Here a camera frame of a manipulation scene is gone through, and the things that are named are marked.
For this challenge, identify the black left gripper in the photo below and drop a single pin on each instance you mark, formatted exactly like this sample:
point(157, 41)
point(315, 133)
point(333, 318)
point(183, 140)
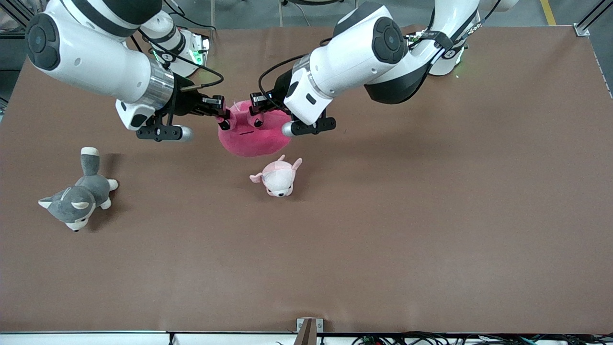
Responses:
point(280, 90)

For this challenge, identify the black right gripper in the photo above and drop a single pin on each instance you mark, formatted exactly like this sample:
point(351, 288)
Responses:
point(186, 101)

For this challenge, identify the magenta round plush toy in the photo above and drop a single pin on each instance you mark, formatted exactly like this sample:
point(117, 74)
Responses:
point(254, 143)

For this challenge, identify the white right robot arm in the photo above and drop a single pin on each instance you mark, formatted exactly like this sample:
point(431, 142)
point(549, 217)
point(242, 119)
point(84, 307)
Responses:
point(96, 62)

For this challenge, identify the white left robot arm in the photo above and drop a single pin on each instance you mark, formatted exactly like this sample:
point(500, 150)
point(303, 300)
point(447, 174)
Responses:
point(354, 57)

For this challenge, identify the pale pink plush animal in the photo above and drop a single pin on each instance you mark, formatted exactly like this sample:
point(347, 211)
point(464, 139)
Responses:
point(278, 179)

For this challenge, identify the white metal leg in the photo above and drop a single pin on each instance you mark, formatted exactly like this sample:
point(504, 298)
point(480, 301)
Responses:
point(280, 14)
point(212, 14)

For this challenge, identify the grey and white plush dog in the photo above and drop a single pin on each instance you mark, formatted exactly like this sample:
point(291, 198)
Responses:
point(81, 196)

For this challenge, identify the brown table cover sheet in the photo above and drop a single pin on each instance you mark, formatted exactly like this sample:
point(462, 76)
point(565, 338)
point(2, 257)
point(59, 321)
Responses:
point(431, 239)

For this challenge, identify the aluminium frame profile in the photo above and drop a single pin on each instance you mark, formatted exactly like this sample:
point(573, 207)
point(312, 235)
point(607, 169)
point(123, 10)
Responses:
point(582, 29)
point(12, 12)

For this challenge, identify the small metal edge bracket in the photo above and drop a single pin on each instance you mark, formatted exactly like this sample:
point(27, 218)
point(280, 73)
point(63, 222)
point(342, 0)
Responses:
point(320, 326)

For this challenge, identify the brown wooden post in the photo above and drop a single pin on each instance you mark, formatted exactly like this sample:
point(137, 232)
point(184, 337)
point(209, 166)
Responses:
point(306, 335)

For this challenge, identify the white table edge rail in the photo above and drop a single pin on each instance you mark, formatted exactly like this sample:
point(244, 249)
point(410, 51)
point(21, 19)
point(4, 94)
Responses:
point(96, 339)

